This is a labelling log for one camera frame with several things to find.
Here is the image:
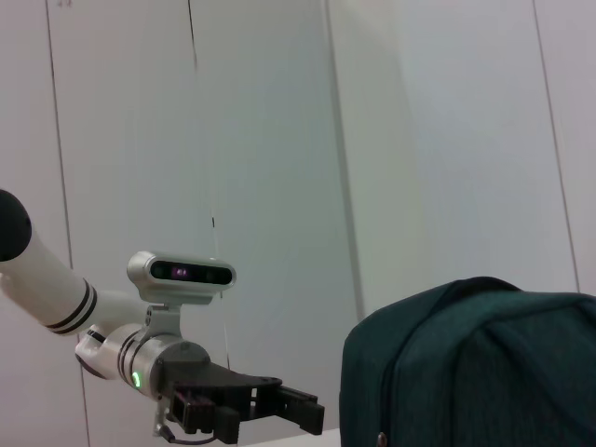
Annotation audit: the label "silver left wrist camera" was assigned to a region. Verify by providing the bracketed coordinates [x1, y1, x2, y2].
[127, 251, 237, 344]

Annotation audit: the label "dark teal insulated lunch bag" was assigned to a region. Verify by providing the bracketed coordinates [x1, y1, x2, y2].
[339, 277, 596, 447]

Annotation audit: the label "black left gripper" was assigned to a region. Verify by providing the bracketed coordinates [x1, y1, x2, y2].
[157, 342, 326, 445]

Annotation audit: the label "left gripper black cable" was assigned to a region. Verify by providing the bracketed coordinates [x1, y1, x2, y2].
[155, 420, 221, 447]

